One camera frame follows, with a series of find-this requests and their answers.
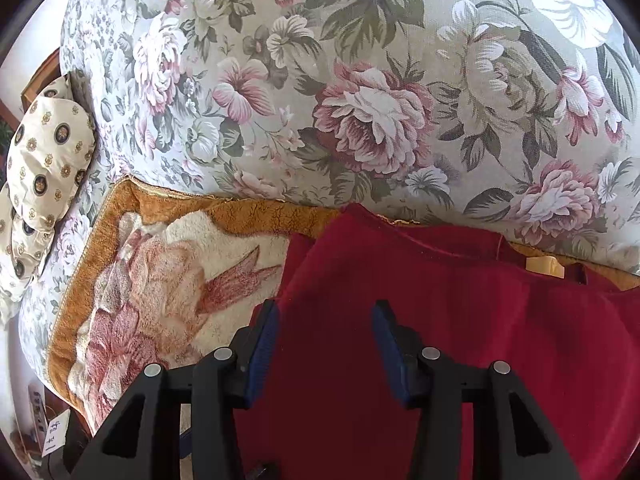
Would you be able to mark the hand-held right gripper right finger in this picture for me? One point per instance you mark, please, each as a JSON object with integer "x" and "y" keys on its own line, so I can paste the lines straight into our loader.
{"x": 392, "y": 355}

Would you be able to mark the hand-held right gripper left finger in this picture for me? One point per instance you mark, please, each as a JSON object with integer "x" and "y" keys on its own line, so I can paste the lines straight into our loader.
{"x": 262, "y": 350}

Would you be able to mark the dark red sweater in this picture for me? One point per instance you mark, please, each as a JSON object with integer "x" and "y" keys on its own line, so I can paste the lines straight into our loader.
{"x": 500, "y": 320}

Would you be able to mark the plush floral orange-edged blanket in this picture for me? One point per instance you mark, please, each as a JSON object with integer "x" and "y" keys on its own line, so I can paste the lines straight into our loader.
{"x": 165, "y": 260}

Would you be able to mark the white paper label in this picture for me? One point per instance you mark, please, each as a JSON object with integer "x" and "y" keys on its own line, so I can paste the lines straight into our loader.
{"x": 56, "y": 432}

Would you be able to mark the white power strip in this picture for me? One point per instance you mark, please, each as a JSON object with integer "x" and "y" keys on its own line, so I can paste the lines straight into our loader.
{"x": 37, "y": 407}

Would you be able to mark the cream medallion print pillow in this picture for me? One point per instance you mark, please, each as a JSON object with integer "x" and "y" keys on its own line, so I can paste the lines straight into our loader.
{"x": 45, "y": 160}
{"x": 20, "y": 260}

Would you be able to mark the floral upholstered sofa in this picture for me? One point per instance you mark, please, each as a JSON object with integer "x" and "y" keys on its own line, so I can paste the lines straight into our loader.
{"x": 375, "y": 60}

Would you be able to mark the wooden frame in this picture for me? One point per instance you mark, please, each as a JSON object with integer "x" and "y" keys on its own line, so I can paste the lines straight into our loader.
{"x": 42, "y": 72}

